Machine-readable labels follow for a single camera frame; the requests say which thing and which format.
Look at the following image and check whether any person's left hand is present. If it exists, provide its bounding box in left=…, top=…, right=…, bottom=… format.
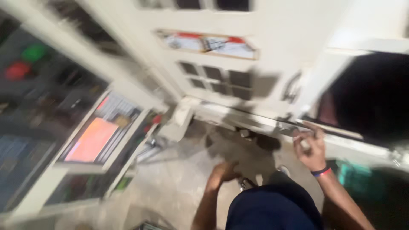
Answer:
left=209, top=161, right=242, bottom=187

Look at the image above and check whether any person's right hand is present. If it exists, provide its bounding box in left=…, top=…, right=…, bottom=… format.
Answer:
left=292, top=121, right=327, bottom=172

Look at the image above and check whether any person's sandal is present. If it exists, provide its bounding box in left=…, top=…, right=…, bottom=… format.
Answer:
left=276, top=165, right=292, bottom=178
left=239, top=177, right=258, bottom=191

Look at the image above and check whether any blue and red wristband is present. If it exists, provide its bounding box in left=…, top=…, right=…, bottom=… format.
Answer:
left=311, top=166, right=333, bottom=178

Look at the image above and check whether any white open cabinet door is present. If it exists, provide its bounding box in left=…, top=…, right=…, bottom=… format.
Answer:
left=294, top=38, right=409, bottom=167

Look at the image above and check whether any green crate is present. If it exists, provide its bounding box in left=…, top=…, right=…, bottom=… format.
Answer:
left=336, top=160, right=389, bottom=200

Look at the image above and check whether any person's dark blue clothing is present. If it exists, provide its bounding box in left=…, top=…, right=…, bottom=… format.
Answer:
left=225, top=171, right=324, bottom=230

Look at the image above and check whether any red and white label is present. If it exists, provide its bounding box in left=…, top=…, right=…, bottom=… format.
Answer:
left=155, top=29, right=259, bottom=60

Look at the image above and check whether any orange packet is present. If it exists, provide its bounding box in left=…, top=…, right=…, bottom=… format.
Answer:
left=65, top=118, right=119, bottom=163

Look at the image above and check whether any white shelf with goods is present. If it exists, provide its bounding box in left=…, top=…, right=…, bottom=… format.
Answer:
left=0, top=0, right=170, bottom=221

